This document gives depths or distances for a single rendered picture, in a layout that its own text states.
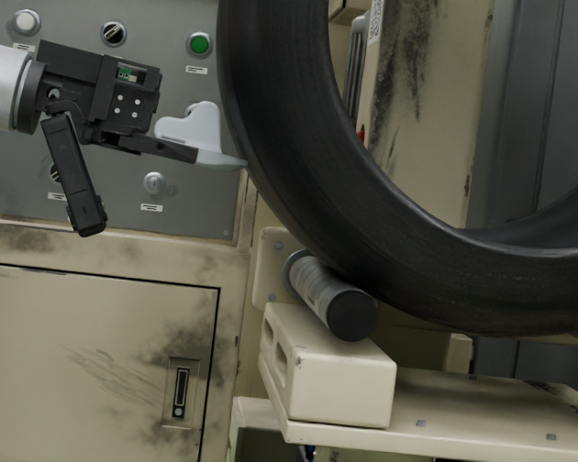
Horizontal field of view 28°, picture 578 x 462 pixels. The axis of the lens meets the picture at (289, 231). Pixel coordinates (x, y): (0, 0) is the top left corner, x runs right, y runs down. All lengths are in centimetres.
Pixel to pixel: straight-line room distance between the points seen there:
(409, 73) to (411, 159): 10
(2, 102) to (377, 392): 42
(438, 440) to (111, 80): 43
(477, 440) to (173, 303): 68
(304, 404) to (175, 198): 70
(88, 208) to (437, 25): 51
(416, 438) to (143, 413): 68
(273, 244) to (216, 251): 29
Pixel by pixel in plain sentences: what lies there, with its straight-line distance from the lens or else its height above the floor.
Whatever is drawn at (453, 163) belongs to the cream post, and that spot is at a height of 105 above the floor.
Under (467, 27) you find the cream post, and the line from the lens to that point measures 138.
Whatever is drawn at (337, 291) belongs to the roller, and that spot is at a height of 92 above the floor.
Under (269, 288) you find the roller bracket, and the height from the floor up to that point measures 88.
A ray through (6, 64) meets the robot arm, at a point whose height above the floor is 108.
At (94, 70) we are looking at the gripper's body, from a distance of 107.
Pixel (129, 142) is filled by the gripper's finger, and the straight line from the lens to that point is 104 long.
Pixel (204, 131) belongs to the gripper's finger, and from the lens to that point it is 106.
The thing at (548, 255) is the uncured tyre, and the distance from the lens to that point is 101.
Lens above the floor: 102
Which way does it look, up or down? 3 degrees down
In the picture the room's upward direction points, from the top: 7 degrees clockwise
